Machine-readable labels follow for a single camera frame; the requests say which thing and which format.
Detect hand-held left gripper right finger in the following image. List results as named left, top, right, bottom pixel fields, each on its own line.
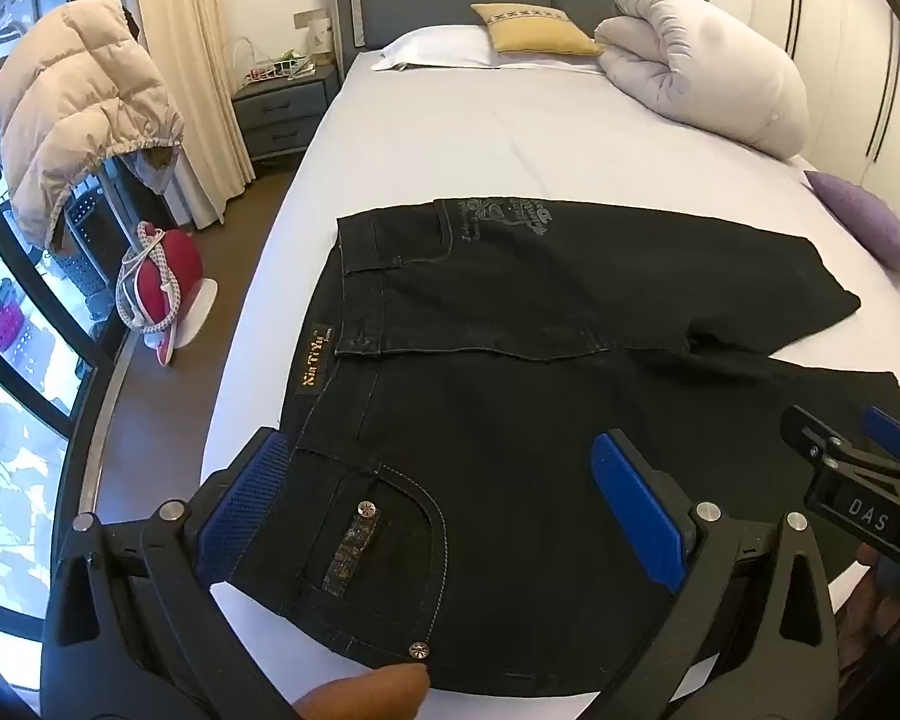
left=589, top=431, right=841, bottom=720

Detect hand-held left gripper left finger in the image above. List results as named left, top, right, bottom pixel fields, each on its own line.
left=39, top=426, right=301, bottom=720

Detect black pants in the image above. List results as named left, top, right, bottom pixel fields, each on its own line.
left=229, top=197, right=900, bottom=698

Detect person's right hand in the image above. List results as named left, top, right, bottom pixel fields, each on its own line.
left=844, top=544, right=886, bottom=631

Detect person's left hand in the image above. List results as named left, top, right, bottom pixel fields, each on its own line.
left=292, top=666, right=430, bottom=720

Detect purple pillow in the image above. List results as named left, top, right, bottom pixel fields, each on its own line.
left=804, top=170, right=900, bottom=272

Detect red garment steamer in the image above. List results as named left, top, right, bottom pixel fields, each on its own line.
left=116, top=221, right=218, bottom=368

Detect large window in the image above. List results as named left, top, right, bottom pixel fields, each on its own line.
left=0, top=0, right=132, bottom=616

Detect black perforated metal rack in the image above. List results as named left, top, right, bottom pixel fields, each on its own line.
left=49, top=165, right=132, bottom=320

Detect folded white duvet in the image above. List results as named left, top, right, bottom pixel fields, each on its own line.
left=594, top=0, right=811, bottom=160

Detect bed with white sheet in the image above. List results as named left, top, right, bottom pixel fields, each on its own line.
left=199, top=45, right=900, bottom=720

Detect grey nightstand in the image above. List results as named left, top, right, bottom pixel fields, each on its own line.
left=231, top=64, right=340, bottom=166

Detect white wardrobe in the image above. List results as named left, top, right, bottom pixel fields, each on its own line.
left=750, top=0, right=900, bottom=233

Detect beige puffer jacket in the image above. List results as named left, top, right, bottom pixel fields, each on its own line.
left=0, top=0, right=185, bottom=250

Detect beige curtain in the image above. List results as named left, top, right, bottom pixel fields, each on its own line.
left=133, top=0, right=257, bottom=230

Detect yellow cushion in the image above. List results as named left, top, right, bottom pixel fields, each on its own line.
left=471, top=4, right=605, bottom=56

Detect white pillow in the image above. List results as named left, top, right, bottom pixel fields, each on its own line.
left=371, top=25, right=605, bottom=74

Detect white wire basket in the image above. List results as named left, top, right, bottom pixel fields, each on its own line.
left=232, top=37, right=320, bottom=83

